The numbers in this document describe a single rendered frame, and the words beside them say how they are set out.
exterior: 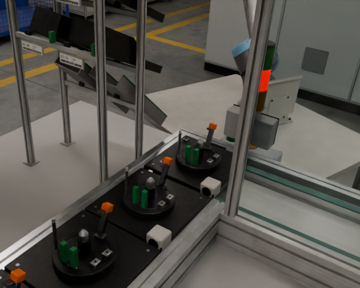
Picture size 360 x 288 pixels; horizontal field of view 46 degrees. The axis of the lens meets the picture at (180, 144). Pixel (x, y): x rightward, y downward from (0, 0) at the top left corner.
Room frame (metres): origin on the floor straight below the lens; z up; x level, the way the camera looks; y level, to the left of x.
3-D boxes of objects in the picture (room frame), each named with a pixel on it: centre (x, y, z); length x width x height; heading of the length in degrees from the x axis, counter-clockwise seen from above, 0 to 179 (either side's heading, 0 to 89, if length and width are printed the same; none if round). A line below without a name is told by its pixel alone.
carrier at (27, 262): (0.67, 0.19, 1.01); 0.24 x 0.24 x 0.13; 60
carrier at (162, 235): (0.88, 0.07, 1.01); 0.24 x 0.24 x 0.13; 60
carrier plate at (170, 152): (1.11, -0.06, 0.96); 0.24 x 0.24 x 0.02; 60
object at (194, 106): (1.63, -0.29, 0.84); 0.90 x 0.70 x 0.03; 39
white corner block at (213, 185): (0.97, -0.10, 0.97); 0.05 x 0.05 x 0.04; 60
